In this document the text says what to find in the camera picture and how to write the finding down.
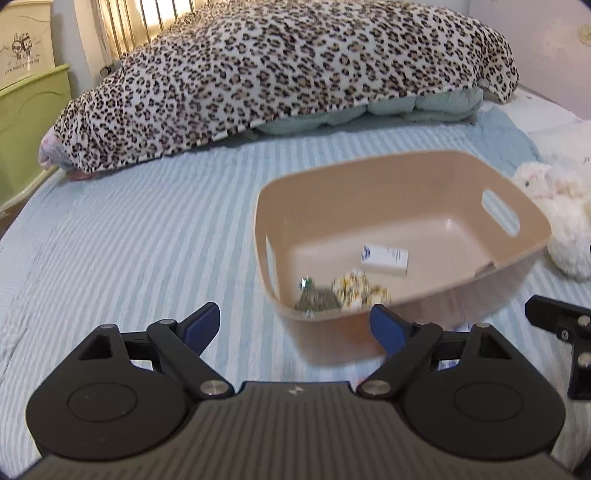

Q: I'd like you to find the striped blue bed sheet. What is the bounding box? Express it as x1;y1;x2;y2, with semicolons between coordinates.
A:
0;108;591;462

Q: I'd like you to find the light green quilt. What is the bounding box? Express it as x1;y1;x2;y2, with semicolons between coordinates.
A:
252;87;485;136

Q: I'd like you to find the white plush toy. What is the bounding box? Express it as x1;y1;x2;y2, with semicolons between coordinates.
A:
513;162;591;280

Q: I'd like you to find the gold metal headboard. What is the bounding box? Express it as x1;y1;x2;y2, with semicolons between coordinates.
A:
96;0;209;61

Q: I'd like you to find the cream cabinet with cartoon print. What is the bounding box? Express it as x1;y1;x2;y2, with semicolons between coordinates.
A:
0;0;56;91

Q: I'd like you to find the green wooden cabinet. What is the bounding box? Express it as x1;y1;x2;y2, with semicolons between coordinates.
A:
0;64;74;208

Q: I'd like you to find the yellow white patterned cloth ball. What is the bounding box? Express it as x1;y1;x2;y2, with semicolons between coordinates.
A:
331;270;392;309

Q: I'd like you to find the beige plastic basket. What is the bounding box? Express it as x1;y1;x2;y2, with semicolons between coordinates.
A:
252;150;553;365

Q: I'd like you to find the leopard print blanket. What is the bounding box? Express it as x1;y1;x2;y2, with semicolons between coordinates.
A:
52;0;520;172

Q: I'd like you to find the green dried herb packet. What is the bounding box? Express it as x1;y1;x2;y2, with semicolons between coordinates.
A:
294;276;342;313

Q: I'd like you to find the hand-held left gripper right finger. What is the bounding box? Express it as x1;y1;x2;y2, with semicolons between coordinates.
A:
358;304;514;398

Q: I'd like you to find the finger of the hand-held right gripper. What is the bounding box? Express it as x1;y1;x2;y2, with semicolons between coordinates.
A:
525;295;591;400

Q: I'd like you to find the small white box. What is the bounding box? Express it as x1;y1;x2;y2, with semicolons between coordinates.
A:
361;245;409;276

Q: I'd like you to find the light blue cloth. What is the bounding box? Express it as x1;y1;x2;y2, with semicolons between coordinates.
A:
475;107;542;176

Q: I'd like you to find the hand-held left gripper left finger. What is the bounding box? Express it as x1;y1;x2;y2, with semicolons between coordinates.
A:
76;302;234;399

